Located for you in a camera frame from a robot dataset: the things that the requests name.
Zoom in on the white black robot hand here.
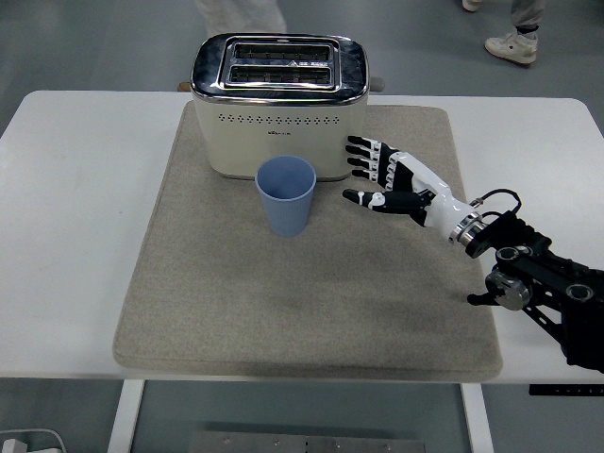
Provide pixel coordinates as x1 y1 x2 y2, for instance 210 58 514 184
342 135 478 241

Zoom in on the cream and chrome toaster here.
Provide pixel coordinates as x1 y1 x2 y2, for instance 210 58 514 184
189 32 386 183

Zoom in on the person with white shoes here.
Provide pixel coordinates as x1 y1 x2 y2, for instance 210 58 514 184
461 0 548 67

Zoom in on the black table control panel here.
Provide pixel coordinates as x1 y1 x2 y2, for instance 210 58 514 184
528 384 604 396

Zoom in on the blue ribbed plastic cup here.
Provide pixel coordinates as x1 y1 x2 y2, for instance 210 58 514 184
254 155 317 239

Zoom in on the beige fabric table mat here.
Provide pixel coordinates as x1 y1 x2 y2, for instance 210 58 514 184
111 101 504 382

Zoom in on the grey metal plate with screws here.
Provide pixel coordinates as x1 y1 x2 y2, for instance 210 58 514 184
187 428 426 453

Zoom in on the white table leg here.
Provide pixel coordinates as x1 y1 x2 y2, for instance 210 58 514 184
107 379 146 453
460 382 495 453

